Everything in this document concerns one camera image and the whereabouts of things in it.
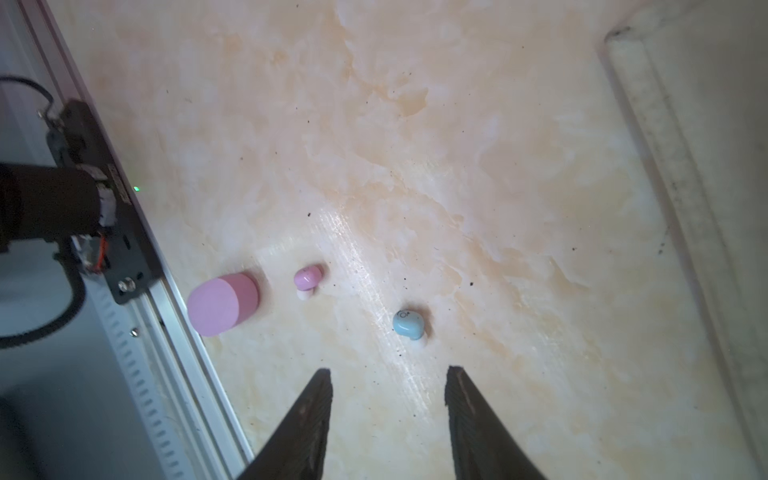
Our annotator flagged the purple earbud charging case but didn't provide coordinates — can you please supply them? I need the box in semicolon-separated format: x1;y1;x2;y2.
186;273;260;337

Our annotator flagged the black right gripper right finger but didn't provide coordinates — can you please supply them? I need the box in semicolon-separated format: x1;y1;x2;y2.
444;366;544;479

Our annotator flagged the purple earbud left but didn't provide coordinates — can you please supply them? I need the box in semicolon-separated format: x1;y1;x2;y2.
293;265;324;300

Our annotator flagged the blue earbud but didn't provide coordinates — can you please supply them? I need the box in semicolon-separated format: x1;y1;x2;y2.
392;309;428;346

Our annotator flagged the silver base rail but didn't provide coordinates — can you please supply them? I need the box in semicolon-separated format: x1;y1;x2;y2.
8;1;252;479

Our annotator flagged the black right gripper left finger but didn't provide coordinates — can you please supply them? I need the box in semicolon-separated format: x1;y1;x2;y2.
238;368;333;480

